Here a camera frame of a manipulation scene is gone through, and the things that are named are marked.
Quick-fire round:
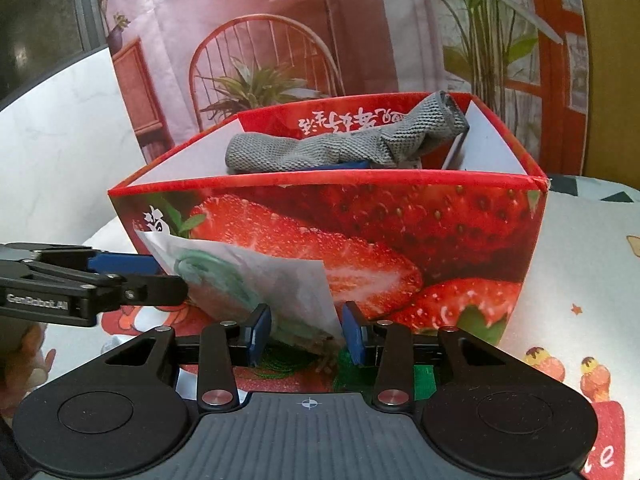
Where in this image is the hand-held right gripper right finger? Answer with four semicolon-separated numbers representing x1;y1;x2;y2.
341;301;511;411

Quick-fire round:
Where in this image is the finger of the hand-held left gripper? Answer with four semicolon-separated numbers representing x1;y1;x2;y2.
92;271;189;312
0;241;167;286

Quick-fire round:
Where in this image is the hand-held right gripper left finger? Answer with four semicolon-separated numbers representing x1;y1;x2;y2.
102;304;273;413

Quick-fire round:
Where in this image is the white translucent bag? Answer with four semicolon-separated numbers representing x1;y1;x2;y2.
134;229;344;357

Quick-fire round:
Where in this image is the red strawberry print box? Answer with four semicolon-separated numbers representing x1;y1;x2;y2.
107;91;551;356

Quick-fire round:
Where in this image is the blue wet wipes packet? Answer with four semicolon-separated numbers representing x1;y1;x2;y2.
315;159;372;171

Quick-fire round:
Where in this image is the person's left hand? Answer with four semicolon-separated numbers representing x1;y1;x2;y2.
0;321;57;413

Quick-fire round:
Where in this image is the green fabric pouch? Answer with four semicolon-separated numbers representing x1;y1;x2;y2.
235;345;437;394

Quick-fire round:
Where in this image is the grey knitted cloth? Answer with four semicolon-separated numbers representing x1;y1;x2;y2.
224;91;471;175

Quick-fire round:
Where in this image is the wall poster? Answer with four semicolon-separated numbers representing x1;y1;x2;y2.
92;0;590;173

